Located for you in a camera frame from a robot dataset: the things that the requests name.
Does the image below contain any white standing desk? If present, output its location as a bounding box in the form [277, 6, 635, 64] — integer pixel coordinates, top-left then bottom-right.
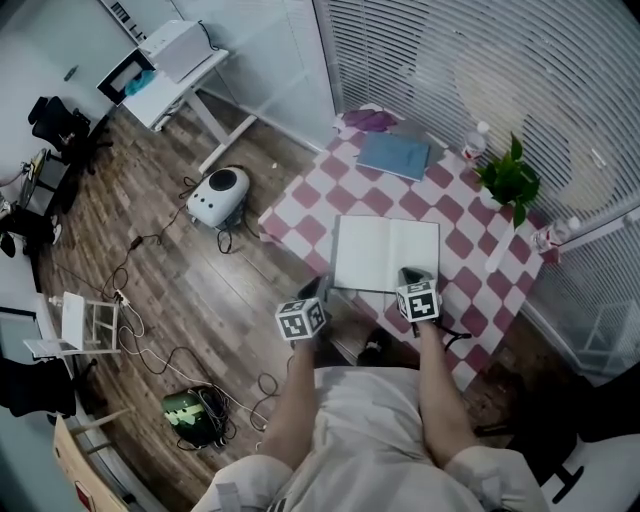
[122, 47, 259, 174]

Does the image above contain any black headrest office chair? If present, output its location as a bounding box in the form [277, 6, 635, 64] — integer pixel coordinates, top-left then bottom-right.
[27, 94, 114, 176]

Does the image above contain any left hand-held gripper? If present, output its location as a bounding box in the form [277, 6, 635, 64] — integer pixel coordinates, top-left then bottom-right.
[274, 274, 334, 343]

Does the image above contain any purple cloth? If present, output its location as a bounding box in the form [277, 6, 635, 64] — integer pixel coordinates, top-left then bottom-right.
[342, 107, 399, 134]

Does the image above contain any white domed pet carrier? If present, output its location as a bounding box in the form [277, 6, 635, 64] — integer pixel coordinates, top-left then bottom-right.
[186, 167, 251, 227]

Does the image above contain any person's right forearm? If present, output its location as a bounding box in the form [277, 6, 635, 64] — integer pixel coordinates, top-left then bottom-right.
[417, 319, 481, 469]

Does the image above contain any black cable with adapter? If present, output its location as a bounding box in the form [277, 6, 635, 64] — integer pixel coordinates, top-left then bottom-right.
[99, 177, 201, 301]

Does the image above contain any person's left forearm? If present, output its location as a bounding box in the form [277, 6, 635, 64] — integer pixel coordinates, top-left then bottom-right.
[259, 337, 321, 471]

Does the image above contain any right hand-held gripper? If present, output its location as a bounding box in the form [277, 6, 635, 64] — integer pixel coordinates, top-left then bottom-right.
[395, 267, 444, 325]

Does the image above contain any black bag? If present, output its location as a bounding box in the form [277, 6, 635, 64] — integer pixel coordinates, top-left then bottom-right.
[0, 357, 76, 419]

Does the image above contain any teal cloth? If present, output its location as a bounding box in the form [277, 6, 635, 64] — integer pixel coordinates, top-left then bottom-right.
[123, 69, 157, 97]

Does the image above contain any white printer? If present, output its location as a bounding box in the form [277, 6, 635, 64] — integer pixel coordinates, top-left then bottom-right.
[137, 19, 216, 85]

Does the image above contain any round black side table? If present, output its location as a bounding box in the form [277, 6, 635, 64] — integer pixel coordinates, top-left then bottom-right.
[17, 147, 71, 211]

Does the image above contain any person's off-white shirt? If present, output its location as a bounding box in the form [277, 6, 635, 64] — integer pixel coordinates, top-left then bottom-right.
[192, 364, 551, 512]

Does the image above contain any large grey-covered notebook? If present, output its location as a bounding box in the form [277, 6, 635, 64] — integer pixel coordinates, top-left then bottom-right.
[332, 214, 441, 295]

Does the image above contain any white microwave oven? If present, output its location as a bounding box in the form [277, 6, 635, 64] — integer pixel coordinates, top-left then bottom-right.
[96, 47, 157, 106]

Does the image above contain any green backpack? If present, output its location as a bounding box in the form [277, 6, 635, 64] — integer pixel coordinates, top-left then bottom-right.
[160, 387, 236, 449]

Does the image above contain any blue book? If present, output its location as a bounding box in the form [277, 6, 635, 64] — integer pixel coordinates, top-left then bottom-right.
[355, 131, 431, 182]

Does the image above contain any red white checkered tablecloth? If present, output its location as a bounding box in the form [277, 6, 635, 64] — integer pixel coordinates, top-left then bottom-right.
[257, 102, 546, 391]

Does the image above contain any green potted plant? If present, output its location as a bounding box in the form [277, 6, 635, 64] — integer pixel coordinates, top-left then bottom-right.
[472, 132, 542, 231]

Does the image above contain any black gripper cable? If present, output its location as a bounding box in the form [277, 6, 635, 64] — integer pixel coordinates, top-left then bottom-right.
[434, 319, 474, 352]

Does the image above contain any white wooden stool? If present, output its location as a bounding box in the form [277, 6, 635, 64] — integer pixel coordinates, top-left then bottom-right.
[22, 291, 122, 361]

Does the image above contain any white power cable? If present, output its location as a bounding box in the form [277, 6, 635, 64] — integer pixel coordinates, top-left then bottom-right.
[117, 299, 271, 432]

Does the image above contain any clear plastic water bottle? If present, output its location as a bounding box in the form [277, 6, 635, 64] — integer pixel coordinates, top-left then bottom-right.
[462, 121, 491, 161]
[530, 215, 582, 251]

